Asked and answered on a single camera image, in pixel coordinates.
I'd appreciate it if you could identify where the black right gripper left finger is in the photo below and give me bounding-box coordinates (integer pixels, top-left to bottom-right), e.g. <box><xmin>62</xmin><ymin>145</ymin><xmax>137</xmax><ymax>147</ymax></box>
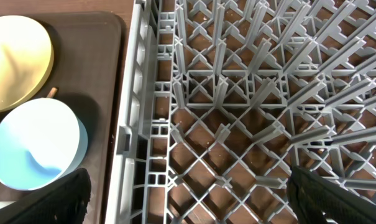
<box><xmin>0</xmin><ymin>168</ymin><xmax>91</xmax><ymax>224</ymax></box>

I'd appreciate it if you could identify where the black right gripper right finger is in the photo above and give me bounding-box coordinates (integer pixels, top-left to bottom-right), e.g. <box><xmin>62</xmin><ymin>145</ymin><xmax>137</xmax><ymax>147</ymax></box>
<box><xmin>287</xmin><ymin>166</ymin><xmax>376</xmax><ymax>224</ymax></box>

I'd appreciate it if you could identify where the grey dishwasher rack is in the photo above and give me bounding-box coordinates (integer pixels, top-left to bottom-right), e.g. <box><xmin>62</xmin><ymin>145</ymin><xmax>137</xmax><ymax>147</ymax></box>
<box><xmin>105</xmin><ymin>0</ymin><xmax>376</xmax><ymax>223</ymax></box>

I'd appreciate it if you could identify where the light blue bowl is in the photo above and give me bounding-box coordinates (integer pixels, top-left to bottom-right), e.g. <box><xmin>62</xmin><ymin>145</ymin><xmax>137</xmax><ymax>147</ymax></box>
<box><xmin>0</xmin><ymin>98</ymin><xmax>88</xmax><ymax>190</ymax></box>

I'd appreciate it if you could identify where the wooden chopstick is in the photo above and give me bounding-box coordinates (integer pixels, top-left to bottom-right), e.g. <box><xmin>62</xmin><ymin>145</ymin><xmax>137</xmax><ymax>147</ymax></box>
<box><xmin>47</xmin><ymin>87</ymin><xmax>58</xmax><ymax>98</ymax></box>

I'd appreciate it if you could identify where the yellow plate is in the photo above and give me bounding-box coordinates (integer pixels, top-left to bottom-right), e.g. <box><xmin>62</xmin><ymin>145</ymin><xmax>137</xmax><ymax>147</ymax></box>
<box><xmin>0</xmin><ymin>15</ymin><xmax>54</xmax><ymax>112</ymax></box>

